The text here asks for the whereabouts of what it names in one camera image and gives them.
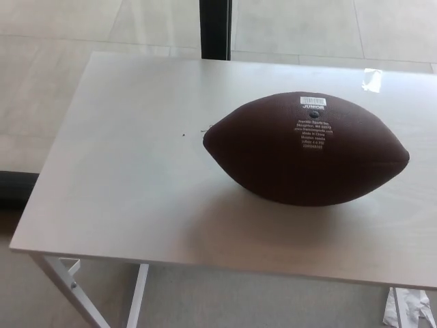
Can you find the white metal table frame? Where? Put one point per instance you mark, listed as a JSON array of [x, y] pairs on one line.
[[138, 297]]

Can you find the crumpled white paper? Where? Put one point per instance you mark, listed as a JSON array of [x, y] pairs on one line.
[[411, 307]]

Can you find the clear tape piece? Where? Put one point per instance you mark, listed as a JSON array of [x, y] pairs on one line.
[[371, 80]]

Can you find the brown junior football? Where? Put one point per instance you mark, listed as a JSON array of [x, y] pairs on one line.
[[273, 164]]

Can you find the black vertical post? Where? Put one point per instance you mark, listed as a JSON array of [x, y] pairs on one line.
[[213, 27]]

